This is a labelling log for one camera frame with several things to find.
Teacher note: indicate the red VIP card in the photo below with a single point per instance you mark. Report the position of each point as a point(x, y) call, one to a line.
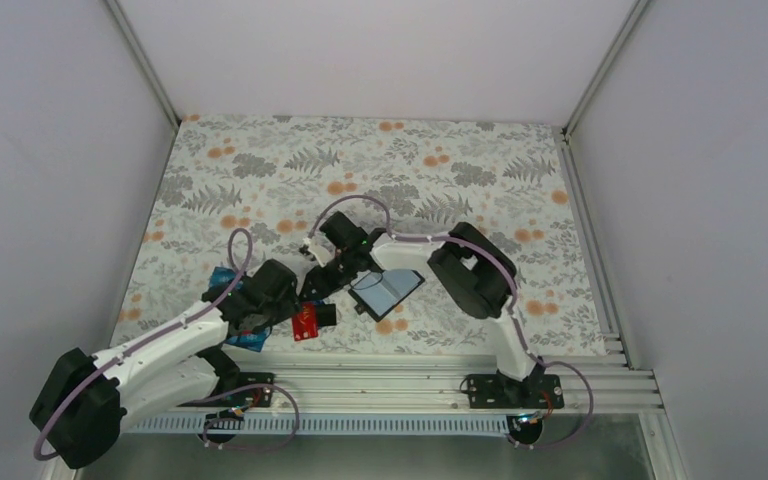
point(304, 323)

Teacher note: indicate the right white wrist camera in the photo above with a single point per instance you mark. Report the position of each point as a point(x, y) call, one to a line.
point(316, 252)

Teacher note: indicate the floral patterned table mat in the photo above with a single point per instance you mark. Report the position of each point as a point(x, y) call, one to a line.
point(273, 176)

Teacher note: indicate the blue card with chip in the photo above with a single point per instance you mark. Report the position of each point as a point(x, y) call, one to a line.
point(222, 277)

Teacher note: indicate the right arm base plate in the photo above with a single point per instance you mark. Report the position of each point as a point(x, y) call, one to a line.
point(495, 391)

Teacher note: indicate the blue card lower left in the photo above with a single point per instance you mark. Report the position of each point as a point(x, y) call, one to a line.
point(249, 341)

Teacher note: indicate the black card holder wallet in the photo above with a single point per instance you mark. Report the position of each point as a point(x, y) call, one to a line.
point(377, 293)

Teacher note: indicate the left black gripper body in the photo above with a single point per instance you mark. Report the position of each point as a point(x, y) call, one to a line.
point(276, 311)

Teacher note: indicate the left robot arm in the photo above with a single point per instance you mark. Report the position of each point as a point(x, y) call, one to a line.
point(88, 400)

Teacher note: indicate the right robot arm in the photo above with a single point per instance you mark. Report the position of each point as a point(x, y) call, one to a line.
point(475, 273)

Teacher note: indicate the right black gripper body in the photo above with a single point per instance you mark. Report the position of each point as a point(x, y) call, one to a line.
point(338, 278)

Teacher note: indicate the aluminium rail frame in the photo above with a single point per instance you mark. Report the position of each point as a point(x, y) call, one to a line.
point(432, 384)

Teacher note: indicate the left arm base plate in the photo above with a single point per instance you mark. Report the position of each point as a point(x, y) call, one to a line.
point(250, 389)

